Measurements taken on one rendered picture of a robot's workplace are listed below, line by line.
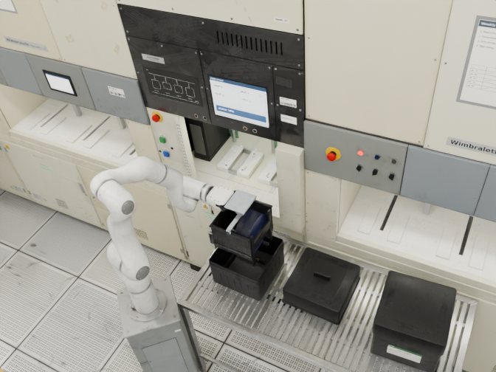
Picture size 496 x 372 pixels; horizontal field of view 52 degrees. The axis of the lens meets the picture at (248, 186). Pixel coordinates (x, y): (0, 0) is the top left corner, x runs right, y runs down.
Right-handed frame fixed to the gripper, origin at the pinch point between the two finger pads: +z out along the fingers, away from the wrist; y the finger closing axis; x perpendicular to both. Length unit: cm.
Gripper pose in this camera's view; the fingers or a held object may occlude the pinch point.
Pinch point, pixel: (240, 204)
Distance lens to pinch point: 226.5
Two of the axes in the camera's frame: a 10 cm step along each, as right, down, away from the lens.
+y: -4.8, 6.4, -6.0
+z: 8.7, 2.9, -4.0
